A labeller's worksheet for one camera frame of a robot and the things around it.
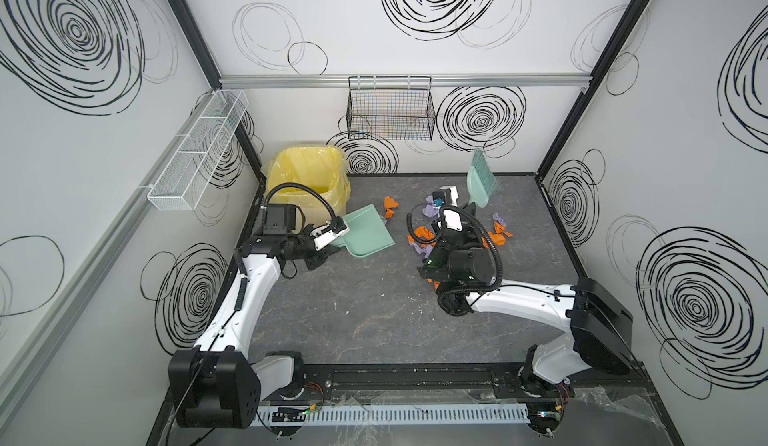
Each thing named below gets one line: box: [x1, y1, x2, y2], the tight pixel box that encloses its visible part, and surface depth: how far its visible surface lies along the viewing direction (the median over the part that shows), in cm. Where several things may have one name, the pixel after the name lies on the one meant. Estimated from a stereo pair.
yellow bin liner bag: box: [266, 145, 351, 211], surface depth 95 cm
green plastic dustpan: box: [332, 204, 396, 257], surface depth 83 cm
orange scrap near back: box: [384, 196, 400, 218], surface depth 111 cm
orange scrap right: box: [481, 221, 514, 249], surface depth 104 cm
